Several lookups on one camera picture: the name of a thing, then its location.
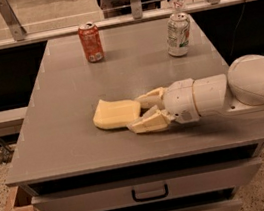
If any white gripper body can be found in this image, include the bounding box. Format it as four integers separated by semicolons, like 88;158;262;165
163;78;200;124

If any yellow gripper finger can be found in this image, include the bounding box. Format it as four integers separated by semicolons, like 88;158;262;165
127;105;175;134
135;87;168;110

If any yellow sponge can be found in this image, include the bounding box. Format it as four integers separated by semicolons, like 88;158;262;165
93;99;141;130

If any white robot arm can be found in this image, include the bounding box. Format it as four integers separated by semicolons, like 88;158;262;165
128;54;264;134

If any white 7up can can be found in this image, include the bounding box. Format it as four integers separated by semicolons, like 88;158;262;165
167;12;191;57

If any orange soda can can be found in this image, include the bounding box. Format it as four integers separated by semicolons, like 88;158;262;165
77;22;104;63

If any grey drawer cabinet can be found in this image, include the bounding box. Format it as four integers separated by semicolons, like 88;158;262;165
7;20;264;211

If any top grey drawer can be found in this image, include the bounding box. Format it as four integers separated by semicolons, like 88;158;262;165
32;157;262;211

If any black drawer handle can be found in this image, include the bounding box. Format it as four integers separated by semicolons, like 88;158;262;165
131;184;169;203

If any black cable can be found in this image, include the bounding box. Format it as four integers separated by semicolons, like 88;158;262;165
219;0;258;58

